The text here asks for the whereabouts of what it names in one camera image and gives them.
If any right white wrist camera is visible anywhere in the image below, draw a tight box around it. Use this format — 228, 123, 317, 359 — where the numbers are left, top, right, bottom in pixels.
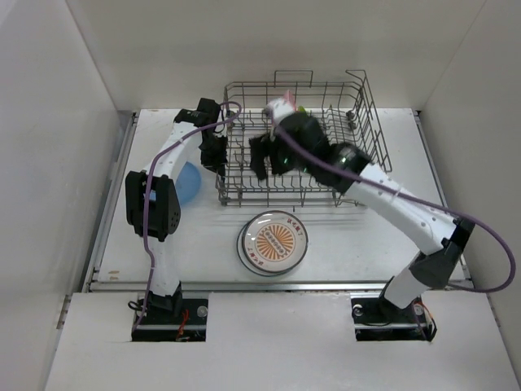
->
263, 97, 296, 125

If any purple cable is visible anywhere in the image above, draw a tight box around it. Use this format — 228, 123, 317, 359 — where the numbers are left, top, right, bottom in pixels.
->
134, 100, 243, 331
268, 109, 517, 341

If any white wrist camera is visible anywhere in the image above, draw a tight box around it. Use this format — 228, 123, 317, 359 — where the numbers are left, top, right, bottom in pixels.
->
213, 109, 236, 137
263, 97, 296, 125

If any grey wire dish rack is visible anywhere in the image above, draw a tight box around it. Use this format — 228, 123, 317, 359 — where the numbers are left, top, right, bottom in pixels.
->
216, 70, 392, 207

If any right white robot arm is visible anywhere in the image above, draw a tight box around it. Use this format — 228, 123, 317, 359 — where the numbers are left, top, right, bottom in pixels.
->
248, 112, 475, 321

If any pink plastic plate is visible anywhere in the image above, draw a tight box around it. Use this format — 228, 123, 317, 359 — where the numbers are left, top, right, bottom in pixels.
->
283, 90, 296, 111

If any white printed plate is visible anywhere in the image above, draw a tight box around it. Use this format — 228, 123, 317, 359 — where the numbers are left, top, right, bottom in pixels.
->
240, 209, 309, 275

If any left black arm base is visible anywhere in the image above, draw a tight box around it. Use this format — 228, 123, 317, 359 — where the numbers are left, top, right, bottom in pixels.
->
131, 298, 208, 342

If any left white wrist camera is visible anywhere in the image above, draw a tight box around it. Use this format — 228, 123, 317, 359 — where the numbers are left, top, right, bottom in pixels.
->
213, 109, 236, 137

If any white ceramic plate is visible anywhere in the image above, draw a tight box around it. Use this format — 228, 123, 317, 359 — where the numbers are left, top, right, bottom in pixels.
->
235, 219, 310, 279

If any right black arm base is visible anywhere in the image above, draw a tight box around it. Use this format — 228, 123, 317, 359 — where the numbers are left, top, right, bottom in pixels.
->
351, 296, 438, 342

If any blue plastic plate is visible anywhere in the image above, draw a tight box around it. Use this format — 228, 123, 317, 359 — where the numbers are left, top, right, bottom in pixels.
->
175, 162, 202, 206

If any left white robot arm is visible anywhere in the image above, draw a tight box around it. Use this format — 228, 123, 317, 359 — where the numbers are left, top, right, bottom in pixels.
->
125, 98, 227, 323

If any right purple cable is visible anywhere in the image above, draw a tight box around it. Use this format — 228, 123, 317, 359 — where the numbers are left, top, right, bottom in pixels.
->
268, 109, 517, 341

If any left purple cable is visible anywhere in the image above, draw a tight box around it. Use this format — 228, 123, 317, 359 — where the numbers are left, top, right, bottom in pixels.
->
134, 100, 243, 331

